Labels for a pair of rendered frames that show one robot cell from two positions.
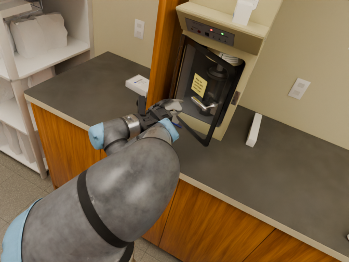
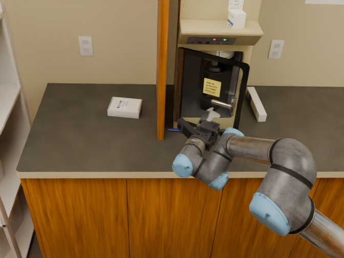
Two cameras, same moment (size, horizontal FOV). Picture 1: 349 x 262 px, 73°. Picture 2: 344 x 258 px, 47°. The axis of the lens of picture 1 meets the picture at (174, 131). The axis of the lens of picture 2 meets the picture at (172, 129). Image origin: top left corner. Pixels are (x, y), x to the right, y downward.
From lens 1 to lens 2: 0.85 m
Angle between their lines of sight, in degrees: 17
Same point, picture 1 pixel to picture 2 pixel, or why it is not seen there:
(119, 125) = (194, 150)
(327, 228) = not seen: outside the picture
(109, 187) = (301, 164)
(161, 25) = (165, 48)
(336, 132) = (320, 74)
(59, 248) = (294, 199)
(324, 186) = (336, 128)
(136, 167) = (301, 151)
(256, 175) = not seen: hidden behind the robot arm
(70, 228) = (295, 188)
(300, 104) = (281, 62)
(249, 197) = not seen: hidden behind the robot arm
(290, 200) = (320, 151)
